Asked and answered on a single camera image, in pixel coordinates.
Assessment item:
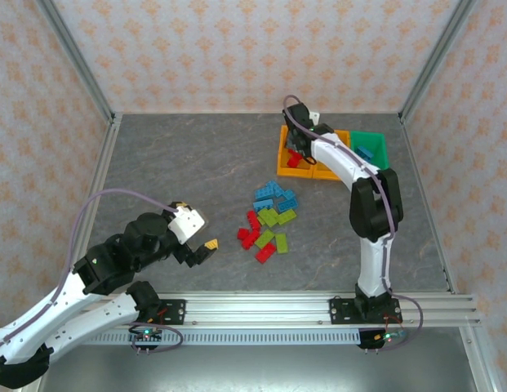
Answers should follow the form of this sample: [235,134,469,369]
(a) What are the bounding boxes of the controller board with LEDs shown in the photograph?
[128,327,164,346]
[358,328,409,352]

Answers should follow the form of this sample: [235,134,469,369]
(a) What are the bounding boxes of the red black power wires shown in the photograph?
[138,306,169,328]
[373,312,405,341]

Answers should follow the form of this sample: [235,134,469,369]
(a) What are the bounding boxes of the short aluminium frame post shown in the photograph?
[459,326,505,392]

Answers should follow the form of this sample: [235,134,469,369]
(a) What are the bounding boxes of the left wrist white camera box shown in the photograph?
[168,205,207,245]

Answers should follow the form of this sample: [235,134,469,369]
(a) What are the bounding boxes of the aluminium frame side rail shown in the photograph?
[55,113,124,296]
[398,114,459,295]

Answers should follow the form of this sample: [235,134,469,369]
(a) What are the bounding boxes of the orange plastic bin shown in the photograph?
[312,128,353,181]
[276,125,319,180]

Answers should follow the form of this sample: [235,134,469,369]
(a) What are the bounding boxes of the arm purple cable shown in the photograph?
[282,95,425,353]
[0,188,184,354]

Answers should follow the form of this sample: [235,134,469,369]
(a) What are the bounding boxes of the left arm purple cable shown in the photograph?
[0,188,184,354]

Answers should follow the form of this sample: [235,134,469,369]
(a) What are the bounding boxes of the green plastic bin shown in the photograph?
[349,130,391,172]

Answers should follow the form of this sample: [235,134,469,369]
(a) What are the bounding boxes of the grey metal panel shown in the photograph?
[36,345,483,392]

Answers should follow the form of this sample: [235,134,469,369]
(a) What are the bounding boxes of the slotted grey cable duct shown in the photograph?
[83,330,362,346]

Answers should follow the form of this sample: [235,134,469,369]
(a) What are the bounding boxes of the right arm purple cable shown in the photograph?
[282,95,425,353]

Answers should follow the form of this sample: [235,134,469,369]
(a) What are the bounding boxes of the wide aluminium extrusion rail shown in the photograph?
[85,291,483,328]

